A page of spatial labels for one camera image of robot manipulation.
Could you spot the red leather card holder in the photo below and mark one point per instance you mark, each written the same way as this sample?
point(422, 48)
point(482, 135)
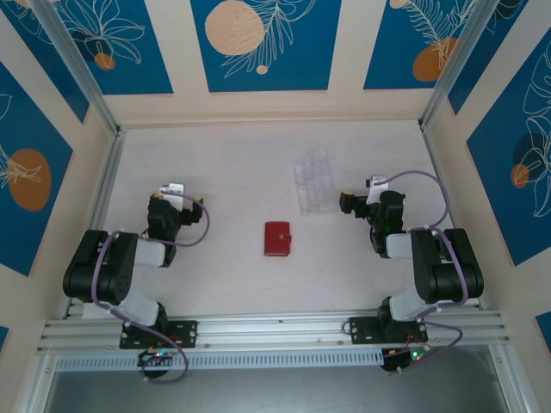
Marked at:
point(275, 238)

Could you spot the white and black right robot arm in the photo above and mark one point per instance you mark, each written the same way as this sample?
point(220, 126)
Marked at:
point(447, 266)

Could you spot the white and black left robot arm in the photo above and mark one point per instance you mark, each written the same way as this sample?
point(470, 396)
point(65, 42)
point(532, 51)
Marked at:
point(103, 271)

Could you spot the clear plastic card rack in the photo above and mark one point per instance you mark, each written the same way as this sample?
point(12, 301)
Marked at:
point(314, 185)

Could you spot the black electronics board with LEDs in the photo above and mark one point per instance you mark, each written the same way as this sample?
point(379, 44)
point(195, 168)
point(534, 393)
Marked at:
point(394, 361)
point(150, 359)

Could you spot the aluminium side rail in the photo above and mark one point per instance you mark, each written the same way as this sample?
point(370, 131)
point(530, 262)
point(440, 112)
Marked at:
point(105, 189)
point(449, 215)

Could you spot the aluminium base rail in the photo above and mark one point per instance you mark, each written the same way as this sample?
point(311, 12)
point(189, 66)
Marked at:
point(275, 331)

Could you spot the aluminium frame post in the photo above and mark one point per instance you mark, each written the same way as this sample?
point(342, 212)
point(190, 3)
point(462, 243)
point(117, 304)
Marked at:
point(82, 73)
point(458, 64)

